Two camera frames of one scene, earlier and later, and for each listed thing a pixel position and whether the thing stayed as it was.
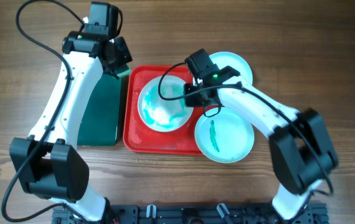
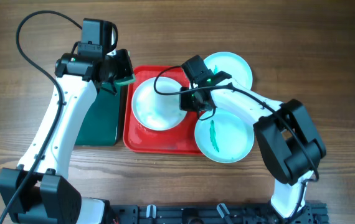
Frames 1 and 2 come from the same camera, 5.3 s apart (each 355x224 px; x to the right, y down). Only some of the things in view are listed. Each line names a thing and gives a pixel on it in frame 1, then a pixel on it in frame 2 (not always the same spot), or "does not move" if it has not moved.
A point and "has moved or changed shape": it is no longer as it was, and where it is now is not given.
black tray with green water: x=101 y=117 does not move
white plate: x=164 y=116 has moved or changed shape
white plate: x=224 y=137 does not move
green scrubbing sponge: x=123 y=71 has moved or changed shape
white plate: x=223 y=59 does not move
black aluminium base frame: x=315 y=213 does not move
